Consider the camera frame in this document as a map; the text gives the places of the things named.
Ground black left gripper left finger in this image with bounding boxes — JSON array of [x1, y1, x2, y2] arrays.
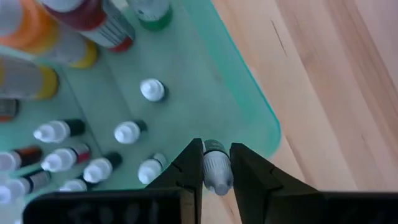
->
[[145, 138, 205, 224]]

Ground large yellow food coloring bottle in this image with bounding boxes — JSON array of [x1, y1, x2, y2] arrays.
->
[[0, 55, 60, 101], [0, 0, 99, 70]]

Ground small black dropper bottle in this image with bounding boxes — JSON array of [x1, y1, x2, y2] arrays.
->
[[33, 118, 86, 144], [82, 151, 123, 184]]

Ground green cutting mat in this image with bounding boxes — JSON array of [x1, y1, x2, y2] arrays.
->
[[0, 0, 282, 224]]

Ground small red dropper bottle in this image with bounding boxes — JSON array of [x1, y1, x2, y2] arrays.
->
[[40, 144, 91, 173]]

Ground large green food coloring bottle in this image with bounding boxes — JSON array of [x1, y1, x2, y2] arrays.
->
[[127, 0, 174, 32]]

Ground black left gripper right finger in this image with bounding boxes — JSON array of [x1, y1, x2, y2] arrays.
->
[[229, 142, 325, 224]]

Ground small orange-brown dropper bottle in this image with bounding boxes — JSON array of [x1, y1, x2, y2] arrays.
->
[[0, 146, 44, 172]]

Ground large red food coloring bottle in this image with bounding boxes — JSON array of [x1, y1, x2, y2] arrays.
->
[[39, 0, 136, 54]]

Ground small green dropper bottle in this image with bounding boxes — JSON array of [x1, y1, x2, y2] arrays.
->
[[201, 139, 234, 197]]

